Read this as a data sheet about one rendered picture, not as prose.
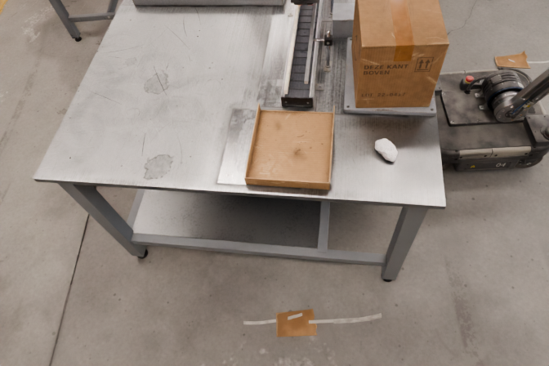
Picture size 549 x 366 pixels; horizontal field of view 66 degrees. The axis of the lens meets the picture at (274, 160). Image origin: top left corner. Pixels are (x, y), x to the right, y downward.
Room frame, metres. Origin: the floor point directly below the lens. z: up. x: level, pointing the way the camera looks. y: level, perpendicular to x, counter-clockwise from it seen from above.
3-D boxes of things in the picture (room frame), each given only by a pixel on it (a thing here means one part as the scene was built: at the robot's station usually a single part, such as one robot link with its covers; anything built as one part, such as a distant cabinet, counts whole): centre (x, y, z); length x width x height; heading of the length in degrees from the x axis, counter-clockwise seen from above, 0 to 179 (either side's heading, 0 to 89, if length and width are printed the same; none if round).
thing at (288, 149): (0.79, -0.06, 0.85); 0.30 x 0.26 x 0.04; 165
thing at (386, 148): (0.71, -0.35, 0.85); 0.08 x 0.07 x 0.04; 172
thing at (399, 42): (1.02, -0.44, 0.99); 0.30 x 0.24 x 0.27; 169
